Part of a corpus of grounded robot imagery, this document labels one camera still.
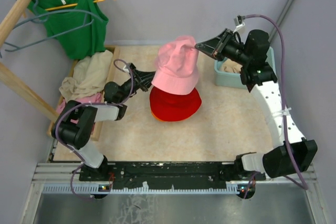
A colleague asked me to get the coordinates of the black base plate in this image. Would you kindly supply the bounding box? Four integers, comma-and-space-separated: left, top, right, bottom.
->
79, 162, 254, 190

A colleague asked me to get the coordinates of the beige garment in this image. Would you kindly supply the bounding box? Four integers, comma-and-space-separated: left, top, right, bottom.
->
59, 50, 113, 102

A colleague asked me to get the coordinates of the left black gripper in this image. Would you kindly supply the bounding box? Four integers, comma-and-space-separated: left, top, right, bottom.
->
118, 68, 160, 103

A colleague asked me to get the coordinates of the red hat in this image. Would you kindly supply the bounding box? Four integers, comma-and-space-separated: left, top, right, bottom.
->
150, 87, 202, 116

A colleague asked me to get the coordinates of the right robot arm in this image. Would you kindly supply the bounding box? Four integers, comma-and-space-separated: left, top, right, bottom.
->
195, 29, 318, 180

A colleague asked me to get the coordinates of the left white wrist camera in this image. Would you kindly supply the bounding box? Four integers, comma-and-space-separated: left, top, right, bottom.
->
122, 62, 135, 74

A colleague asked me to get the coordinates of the beige bucket hat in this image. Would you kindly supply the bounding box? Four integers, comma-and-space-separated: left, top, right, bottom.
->
219, 59, 242, 74

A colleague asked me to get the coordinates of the aluminium rail frame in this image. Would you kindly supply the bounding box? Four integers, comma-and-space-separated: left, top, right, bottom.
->
31, 161, 318, 196

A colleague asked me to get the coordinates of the light blue plastic bin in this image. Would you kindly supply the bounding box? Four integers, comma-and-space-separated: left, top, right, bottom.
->
214, 47, 276, 90

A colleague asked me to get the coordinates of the wooden clothes rack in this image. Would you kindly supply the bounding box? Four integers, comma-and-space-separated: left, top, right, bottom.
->
1, 0, 121, 145

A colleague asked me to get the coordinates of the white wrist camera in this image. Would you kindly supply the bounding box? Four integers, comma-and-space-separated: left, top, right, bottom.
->
122, 62, 135, 74
233, 15, 245, 33

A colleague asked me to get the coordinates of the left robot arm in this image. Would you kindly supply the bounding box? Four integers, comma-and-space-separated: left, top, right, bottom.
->
51, 63, 155, 180

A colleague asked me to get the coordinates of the green tank top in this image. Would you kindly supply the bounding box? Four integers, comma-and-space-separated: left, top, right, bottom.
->
28, 0, 109, 60

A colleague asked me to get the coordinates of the orange bucket hat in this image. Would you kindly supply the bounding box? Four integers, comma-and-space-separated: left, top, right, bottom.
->
151, 111, 191, 122

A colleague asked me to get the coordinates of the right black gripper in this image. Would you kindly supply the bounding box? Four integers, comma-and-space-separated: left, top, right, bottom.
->
195, 28, 250, 66

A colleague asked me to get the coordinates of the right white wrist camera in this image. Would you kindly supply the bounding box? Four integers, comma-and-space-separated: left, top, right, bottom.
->
233, 15, 245, 33

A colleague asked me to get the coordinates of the pink hat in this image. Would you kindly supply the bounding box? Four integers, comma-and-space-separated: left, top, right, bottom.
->
152, 36, 199, 95

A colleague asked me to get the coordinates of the grey clothes hanger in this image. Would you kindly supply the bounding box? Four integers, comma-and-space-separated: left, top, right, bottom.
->
1, 0, 108, 56

